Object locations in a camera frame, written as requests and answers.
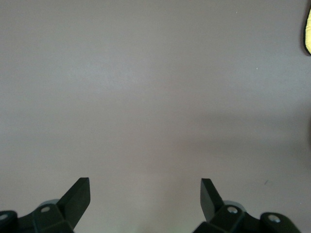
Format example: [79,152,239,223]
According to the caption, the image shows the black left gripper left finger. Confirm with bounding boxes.
[0,177,91,233]

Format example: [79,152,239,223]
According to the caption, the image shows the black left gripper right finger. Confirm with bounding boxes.
[200,178,301,233]

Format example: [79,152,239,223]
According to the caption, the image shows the brown table cover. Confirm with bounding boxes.
[0,0,311,233]

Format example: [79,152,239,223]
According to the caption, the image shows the yellow quilted oven mitt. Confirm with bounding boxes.
[302,6,311,56]

